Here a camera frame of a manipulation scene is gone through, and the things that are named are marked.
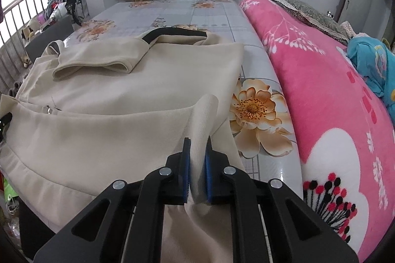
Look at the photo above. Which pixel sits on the blue patterned quilt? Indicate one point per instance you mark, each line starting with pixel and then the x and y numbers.
pixel 375 64

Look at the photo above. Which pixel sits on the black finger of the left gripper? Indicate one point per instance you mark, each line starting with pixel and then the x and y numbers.
pixel 4 123

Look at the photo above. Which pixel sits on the beige zip-up jacket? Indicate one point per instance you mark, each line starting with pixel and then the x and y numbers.
pixel 92 113

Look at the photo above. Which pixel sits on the dark patterned blanket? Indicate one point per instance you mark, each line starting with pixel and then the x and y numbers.
pixel 315 19

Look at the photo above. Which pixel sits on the metal window railing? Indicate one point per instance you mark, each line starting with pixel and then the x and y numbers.
pixel 17 15

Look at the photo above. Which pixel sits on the pink floral fleece blanket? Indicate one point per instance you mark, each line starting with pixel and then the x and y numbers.
pixel 343 131

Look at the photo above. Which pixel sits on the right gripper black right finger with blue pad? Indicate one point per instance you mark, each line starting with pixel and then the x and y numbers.
pixel 270 223

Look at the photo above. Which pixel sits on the green shopping bag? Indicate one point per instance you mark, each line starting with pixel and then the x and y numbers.
pixel 9 192

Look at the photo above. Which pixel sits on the dark grey storage box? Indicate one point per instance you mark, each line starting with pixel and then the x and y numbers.
pixel 58 31

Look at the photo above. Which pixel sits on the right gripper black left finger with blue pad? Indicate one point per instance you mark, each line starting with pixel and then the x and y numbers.
pixel 125 222

